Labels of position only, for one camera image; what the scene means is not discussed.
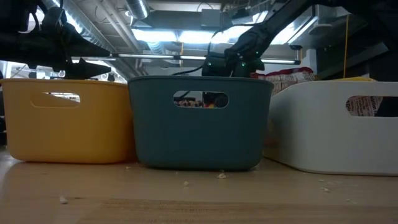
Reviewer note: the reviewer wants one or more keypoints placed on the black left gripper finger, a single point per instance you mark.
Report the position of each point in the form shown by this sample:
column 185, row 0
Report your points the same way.
column 84, row 71
column 81, row 48

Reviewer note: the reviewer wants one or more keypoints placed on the red ramen noodle packet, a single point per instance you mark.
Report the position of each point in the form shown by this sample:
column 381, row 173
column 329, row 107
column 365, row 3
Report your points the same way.
column 289, row 79

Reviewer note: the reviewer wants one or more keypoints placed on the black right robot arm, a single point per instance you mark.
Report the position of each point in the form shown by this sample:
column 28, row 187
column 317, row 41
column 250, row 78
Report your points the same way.
column 255, row 40

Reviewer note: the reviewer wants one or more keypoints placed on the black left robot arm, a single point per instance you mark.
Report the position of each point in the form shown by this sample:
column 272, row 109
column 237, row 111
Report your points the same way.
column 9, row 15

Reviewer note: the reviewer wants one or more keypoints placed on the orange ramen noodle packet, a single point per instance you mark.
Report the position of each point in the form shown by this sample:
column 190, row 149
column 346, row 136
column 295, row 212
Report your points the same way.
column 192, row 103

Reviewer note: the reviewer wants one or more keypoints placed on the bright ceiling light panel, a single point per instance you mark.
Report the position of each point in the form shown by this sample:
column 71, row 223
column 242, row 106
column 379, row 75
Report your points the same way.
column 174, row 35

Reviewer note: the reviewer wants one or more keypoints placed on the long fluorescent light tube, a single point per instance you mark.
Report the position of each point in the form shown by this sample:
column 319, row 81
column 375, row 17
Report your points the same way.
column 155, row 56

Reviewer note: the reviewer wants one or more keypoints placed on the yellow plastic bin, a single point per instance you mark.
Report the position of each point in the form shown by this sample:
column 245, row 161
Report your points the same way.
column 62, row 133

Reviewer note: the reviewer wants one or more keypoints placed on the teal plastic bin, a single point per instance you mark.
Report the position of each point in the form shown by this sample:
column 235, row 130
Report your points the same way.
column 199, row 137

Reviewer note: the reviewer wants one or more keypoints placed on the noodle crumb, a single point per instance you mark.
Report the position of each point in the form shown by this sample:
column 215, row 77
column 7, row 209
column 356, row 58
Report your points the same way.
column 325, row 189
column 221, row 175
column 63, row 200

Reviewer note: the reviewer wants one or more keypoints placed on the white plastic bin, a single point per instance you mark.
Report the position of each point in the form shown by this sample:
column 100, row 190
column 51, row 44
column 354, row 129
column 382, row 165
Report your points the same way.
column 311, row 133

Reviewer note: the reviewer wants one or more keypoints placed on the silver round air duct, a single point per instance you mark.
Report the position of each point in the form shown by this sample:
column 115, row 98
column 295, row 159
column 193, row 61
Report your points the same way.
column 138, row 7

